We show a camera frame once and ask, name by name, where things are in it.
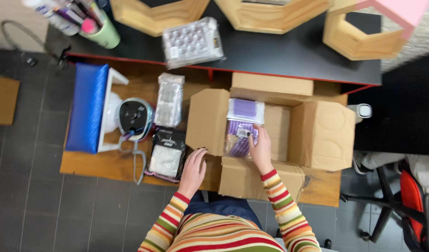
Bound person's right hand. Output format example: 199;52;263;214
247;123;274;175

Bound person's left hand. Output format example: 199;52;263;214
178;147;209;200

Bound purple items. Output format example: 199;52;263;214
224;121;260;158

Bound black and white packet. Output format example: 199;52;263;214
145;127;187;183

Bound clear plastic tray packet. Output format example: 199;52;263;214
154;73;185;128

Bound brown wooden board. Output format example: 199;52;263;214
59;58;348;208

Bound purple and white flat packet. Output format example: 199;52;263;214
227;98;266;125

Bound open brown cardboard box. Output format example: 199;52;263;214
185;72;356;202

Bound round black nail drill device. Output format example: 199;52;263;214
116;98;155;142

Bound person's striped sweater body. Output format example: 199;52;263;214
166;201;287;252

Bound white plastic bag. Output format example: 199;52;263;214
105;92;124;133

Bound wrapped clear organizer box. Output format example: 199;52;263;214
162;17;225;70

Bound black desk with red edge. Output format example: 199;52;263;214
66;0;382;95

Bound wooden hexagon shelf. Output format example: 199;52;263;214
110;0;211;38
322;10;407;61
214;0;331;35

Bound small white device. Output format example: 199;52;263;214
356;104;373;124

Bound green cup with pens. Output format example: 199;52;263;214
22;0;121;49

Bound brown cardboard piece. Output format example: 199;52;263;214
0;73;21;126

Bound black and red office chair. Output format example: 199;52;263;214
340;159;429;252

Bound pink board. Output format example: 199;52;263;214
354;0;429;40

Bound grey cable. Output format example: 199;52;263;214
0;20;66;68

